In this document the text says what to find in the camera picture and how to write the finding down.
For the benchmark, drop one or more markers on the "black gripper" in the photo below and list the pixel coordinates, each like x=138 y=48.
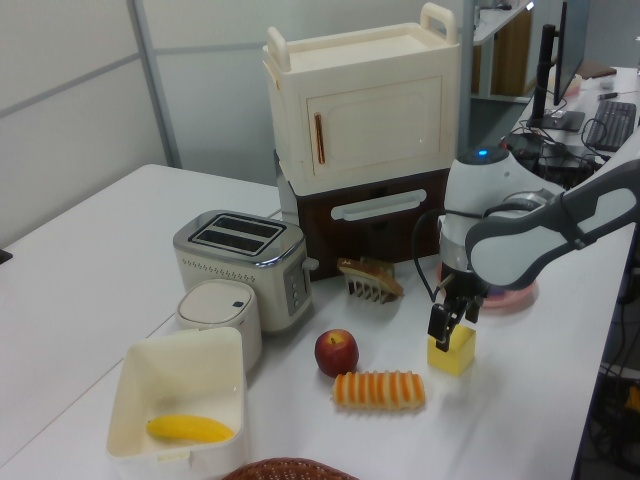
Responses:
x=465 y=290

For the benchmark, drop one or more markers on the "yellow cube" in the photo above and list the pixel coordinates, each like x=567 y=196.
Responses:
x=462 y=356

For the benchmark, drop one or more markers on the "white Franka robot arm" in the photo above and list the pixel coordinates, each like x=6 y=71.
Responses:
x=500 y=250

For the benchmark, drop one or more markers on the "pink plate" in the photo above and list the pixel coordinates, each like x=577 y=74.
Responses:
x=507 y=301

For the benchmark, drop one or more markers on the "brown bread slice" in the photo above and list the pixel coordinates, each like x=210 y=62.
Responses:
x=372 y=275

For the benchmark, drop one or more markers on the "long striped bread roll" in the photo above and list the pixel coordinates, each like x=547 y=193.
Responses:
x=380 y=392

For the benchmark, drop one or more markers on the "red apple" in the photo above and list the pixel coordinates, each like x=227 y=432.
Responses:
x=336 y=352

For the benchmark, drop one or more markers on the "brown wicker basket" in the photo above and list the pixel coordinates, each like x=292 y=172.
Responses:
x=290 y=470

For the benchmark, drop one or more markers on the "silver two-slot toaster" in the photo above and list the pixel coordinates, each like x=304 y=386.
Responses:
x=235 y=270

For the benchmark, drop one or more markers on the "small white lidded bin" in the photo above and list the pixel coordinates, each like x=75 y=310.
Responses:
x=215 y=305

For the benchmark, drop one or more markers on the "black keyboard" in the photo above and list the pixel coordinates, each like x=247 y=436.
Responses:
x=612 y=125

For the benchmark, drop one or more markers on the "wooden shelf unit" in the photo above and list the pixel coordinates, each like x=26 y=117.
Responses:
x=505 y=55

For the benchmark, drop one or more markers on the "cream open plastic box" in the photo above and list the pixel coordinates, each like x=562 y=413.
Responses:
x=180 y=370

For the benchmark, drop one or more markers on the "black computer monitor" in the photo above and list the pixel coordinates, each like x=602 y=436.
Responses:
x=567 y=55

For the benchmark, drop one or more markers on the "yellow banana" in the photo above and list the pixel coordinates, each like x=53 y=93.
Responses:
x=190 y=429

